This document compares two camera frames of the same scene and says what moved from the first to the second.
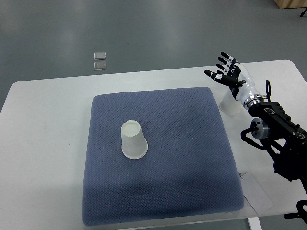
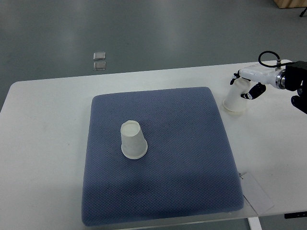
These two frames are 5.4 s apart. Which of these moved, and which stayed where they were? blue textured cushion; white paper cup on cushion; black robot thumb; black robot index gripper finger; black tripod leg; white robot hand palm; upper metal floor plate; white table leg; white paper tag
Moved: white robot hand palm; black robot thumb; black robot index gripper finger
Stayed: upper metal floor plate; white paper cup on cushion; white paper tag; black tripod leg; white table leg; blue textured cushion
